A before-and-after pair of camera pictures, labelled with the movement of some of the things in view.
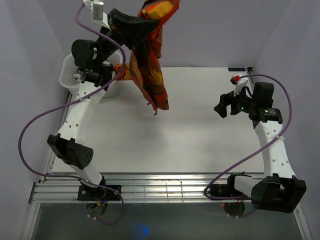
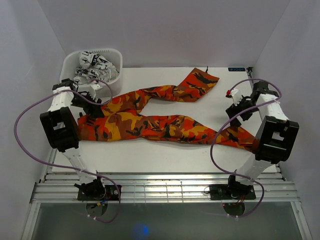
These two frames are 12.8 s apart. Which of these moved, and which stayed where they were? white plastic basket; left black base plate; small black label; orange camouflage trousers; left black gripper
Moved: left black gripper; orange camouflage trousers
Stayed: white plastic basket; small black label; left black base plate
